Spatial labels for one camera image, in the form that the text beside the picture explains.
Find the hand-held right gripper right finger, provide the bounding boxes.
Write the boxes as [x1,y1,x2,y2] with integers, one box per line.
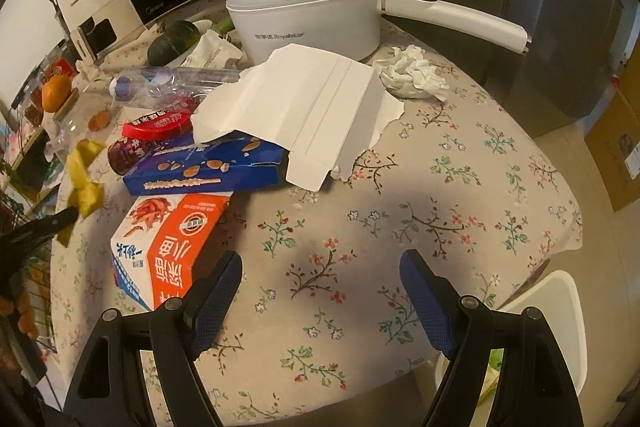
[398,250,586,427]

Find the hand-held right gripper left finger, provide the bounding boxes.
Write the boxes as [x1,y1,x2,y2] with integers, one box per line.
[64,250,244,427]

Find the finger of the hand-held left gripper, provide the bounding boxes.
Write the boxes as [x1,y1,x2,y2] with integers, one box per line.
[15,206,81,250]

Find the yellow plastic wrapper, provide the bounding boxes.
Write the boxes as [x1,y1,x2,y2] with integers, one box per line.
[57,139,105,249]

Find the red instant food bowl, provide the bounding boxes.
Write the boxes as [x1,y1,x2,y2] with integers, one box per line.
[122,109,194,140]

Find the orange and white carton box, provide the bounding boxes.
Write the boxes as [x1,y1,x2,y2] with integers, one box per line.
[111,192,235,312]

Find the glass jar with wooden lid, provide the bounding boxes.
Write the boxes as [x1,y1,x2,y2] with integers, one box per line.
[47,88,117,148]

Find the blue snack box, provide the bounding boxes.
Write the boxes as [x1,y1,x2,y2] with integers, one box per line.
[122,132,291,196]

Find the orange fruit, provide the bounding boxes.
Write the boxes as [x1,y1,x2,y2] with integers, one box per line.
[41,74,71,112]

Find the red packet box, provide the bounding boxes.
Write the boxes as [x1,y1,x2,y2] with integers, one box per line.
[44,56,76,80]

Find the clear plastic bottle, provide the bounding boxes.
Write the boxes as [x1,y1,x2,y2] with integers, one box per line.
[109,67,246,108]

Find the dark green pumpkin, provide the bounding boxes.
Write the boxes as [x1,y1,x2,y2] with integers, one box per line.
[146,20,202,65]

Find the torn white paper box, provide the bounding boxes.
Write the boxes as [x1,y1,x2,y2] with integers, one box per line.
[191,46,405,192]

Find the crumpled white tissue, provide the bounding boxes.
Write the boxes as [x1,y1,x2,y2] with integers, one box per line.
[372,45,451,102]

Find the folded white paper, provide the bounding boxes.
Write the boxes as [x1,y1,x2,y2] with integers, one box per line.
[182,31,244,68]

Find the brown cardboard box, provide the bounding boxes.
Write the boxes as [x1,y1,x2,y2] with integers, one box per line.
[582,87,640,212]

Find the white electric cooking pot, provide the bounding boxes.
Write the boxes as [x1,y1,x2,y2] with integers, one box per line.
[210,0,530,64]

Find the wire shelf rack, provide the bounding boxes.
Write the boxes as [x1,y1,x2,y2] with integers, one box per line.
[0,107,66,358]

